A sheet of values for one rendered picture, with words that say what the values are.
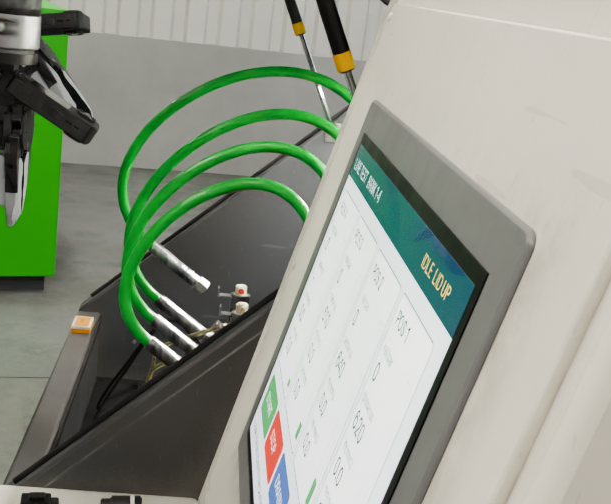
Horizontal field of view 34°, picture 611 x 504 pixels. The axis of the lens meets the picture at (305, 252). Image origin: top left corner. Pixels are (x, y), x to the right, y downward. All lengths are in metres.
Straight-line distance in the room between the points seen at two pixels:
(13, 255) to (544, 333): 4.43
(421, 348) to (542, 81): 0.14
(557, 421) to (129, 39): 7.49
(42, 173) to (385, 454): 4.23
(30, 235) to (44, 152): 0.39
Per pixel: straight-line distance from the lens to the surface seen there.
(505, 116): 0.52
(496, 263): 0.45
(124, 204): 1.38
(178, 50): 7.85
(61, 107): 1.23
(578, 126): 0.43
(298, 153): 1.20
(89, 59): 7.80
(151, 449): 1.11
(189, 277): 1.40
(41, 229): 4.75
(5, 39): 1.22
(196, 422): 1.10
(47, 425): 1.34
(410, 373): 0.51
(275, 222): 1.70
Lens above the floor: 1.53
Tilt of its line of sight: 15 degrees down
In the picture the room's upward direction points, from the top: 7 degrees clockwise
